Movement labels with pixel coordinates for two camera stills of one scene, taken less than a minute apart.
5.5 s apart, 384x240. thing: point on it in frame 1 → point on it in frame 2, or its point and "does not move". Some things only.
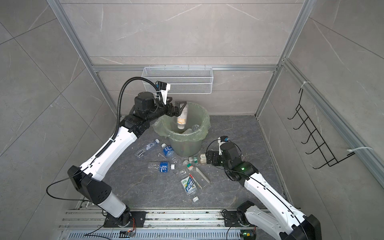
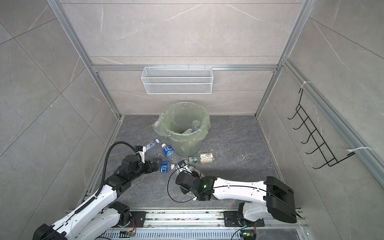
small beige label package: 203,158 does not move
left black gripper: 175,110 → 151,169
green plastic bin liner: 197,124 does not move
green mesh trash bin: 186,142 does not move
